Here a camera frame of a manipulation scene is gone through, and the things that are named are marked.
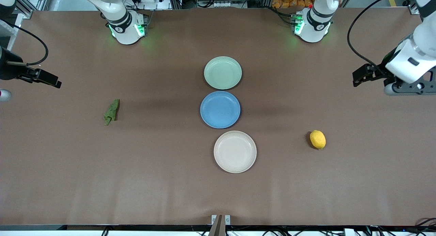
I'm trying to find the beige plate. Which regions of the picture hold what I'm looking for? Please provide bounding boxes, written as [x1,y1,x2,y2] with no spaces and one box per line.
[214,130,257,174]

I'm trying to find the aluminium profile post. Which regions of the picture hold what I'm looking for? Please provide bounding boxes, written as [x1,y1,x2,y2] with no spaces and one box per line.
[14,0,51,19]
[403,0,422,15]

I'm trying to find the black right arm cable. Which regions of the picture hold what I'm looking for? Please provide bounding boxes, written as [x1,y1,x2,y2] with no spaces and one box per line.
[0,21,49,66]

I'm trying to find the light green plate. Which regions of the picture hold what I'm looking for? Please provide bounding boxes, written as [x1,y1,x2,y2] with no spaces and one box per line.
[204,56,243,90]

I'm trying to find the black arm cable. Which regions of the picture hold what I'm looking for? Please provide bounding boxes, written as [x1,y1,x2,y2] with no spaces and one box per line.
[347,0,417,70]
[0,21,49,66]

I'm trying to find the green lettuce leaf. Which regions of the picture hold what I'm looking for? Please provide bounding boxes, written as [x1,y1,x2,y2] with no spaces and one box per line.
[104,99,120,126]

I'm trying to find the yellow lemon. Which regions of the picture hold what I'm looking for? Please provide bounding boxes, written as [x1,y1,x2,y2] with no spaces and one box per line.
[309,130,327,150]

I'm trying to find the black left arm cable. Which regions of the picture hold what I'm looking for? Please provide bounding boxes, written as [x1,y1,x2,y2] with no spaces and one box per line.
[347,0,417,70]

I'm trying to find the metal table edge bracket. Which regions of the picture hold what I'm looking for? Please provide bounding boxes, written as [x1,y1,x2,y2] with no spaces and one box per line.
[208,214,231,236]

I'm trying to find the blue plate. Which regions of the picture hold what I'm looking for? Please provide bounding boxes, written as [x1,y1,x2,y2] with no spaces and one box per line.
[200,91,241,129]

